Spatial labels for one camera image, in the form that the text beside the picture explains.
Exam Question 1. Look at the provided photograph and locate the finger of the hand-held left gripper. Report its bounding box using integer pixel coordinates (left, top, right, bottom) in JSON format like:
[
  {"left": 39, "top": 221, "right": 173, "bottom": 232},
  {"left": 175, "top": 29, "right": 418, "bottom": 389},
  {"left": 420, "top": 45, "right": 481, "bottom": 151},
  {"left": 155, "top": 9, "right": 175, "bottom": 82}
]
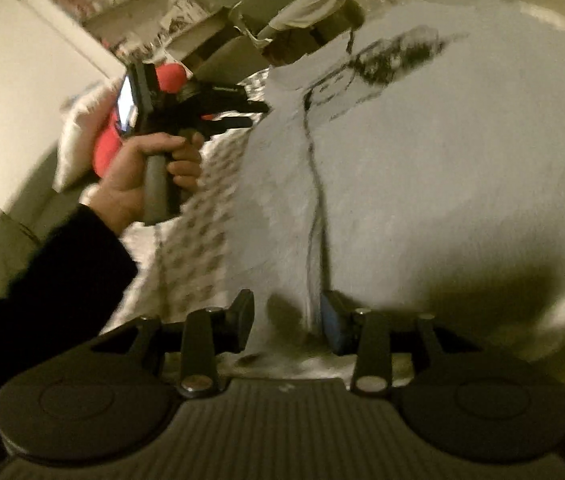
[
  {"left": 222, "top": 98, "right": 269, "bottom": 114},
  {"left": 201, "top": 115, "right": 254, "bottom": 132}
]

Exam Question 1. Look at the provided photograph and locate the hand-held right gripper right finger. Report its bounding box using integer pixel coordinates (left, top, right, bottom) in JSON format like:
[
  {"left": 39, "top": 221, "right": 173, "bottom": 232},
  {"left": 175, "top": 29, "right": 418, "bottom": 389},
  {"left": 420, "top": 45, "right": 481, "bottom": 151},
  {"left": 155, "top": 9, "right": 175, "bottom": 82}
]
[{"left": 319, "top": 290, "right": 463, "bottom": 395}]

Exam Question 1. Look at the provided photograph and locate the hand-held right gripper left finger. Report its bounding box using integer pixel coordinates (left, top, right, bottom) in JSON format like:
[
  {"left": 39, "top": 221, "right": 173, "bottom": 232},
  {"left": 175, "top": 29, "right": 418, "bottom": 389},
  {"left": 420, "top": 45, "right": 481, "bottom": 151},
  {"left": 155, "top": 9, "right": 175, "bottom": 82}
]
[{"left": 90, "top": 289, "right": 256, "bottom": 397}]

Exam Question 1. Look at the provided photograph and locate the grey knit sweater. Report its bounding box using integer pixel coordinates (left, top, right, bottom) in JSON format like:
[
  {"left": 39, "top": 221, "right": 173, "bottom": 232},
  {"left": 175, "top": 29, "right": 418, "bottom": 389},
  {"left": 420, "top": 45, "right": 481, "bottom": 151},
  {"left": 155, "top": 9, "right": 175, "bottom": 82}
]
[{"left": 222, "top": 0, "right": 565, "bottom": 386}]

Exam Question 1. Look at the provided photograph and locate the person's left forearm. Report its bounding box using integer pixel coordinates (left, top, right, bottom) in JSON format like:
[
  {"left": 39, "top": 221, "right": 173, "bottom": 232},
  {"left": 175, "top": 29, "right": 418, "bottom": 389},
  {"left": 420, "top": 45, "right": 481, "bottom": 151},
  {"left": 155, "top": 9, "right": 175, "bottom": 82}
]
[{"left": 0, "top": 202, "right": 138, "bottom": 461}]

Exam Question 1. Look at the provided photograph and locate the person's left hand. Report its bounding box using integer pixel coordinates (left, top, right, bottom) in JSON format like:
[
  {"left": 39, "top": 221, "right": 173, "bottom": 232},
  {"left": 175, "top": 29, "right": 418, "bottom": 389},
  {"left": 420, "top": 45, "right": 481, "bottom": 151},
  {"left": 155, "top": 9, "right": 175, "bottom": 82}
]
[{"left": 82, "top": 132, "right": 204, "bottom": 235}]

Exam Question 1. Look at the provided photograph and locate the orange puffy cushion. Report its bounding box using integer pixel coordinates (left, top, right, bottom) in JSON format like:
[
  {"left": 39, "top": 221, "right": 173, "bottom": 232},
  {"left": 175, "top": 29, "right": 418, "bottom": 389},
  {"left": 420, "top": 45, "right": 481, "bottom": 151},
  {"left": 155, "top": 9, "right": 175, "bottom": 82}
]
[{"left": 93, "top": 64, "right": 186, "bottom": 178}]

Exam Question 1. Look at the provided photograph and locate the white desk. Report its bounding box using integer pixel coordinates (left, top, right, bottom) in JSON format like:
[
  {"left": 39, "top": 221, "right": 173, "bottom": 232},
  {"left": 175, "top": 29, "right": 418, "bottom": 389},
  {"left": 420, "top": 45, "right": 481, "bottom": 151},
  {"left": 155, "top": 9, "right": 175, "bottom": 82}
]
[{"left": 82, "top": 0, "right": 243, "bottom": 61}]

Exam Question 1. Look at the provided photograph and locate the white pillow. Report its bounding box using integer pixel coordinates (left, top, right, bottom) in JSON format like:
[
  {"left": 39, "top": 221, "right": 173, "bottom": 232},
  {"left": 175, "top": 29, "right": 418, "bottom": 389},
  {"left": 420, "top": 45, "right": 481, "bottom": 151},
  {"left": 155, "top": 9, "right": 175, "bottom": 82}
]
[{"left": 52, "top": 77, "right": 123, "bottom": 193}]

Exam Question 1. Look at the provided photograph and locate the grey white checkered quilt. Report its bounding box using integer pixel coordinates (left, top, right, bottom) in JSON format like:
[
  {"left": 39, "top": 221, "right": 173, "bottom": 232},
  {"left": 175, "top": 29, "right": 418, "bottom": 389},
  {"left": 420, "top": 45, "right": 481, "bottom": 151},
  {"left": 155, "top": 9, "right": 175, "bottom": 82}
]
[{"left": 112, "top": 67, "right": 273, "bottom": 326}]

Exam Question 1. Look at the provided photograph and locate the white office chair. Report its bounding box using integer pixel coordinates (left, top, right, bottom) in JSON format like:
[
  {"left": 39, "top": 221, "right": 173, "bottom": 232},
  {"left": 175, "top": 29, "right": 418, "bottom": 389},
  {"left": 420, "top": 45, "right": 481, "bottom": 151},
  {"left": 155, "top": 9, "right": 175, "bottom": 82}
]
[{"left": 227, "top": 0, "right": 363, "bottom": 61}]

